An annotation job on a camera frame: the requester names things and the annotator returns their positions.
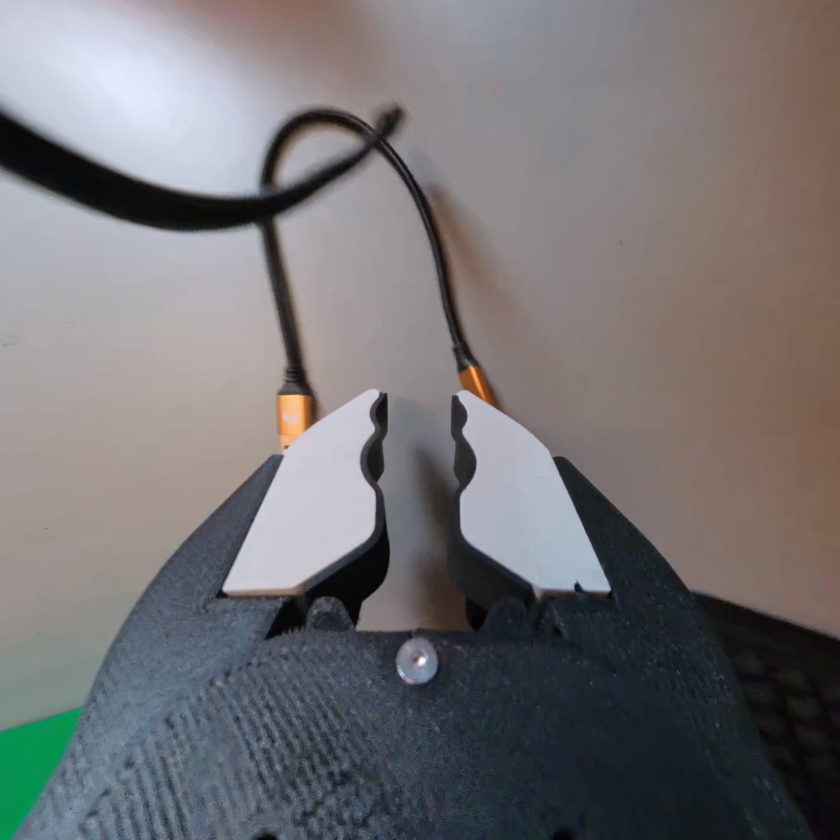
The green plastic bin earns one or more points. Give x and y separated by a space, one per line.
33 774

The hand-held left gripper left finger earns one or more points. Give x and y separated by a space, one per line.
315 518

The black ribbed wrist rest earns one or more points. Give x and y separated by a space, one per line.
787 689

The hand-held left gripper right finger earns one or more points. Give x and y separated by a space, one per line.
525 518

